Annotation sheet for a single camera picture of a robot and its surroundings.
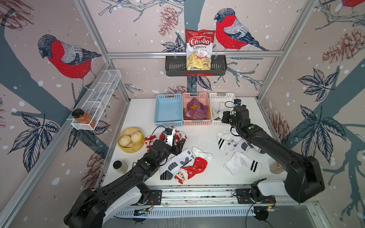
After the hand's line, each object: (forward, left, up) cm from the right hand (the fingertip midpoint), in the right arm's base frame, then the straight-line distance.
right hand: (222, 111), depth 86 cm
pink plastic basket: (+29, +9, -17) cm, 35 cm away
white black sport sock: (-30, +32, -18) cm, 48 cm away
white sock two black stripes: (+19, -2, -19) cm, 27 cm away
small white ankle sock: (-20, +15, -19) cm, 31 cm away
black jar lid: (-32, +59, -9) cm, 68 cm away
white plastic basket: (+29, -11, -17) cm, 36 cm away
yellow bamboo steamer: (-14, +58, -15) cm, 62 cm away
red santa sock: (-9, +27, -18) cm, 34 cm away
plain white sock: (-26, -7, -20) cm, 34 cm away
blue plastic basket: (+17, +38, -21) cm, 47 cm away
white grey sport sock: (-10, -6, -19) cm, 23 cm away
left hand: (-17, +24, -3) cm, 29 cm away
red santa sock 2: (-27, +14, -20) cm, 36 cm away
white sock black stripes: (-7, -3, -19) cm, 20 cm away
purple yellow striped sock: (+13, +15, -15) cm, 25 cm away
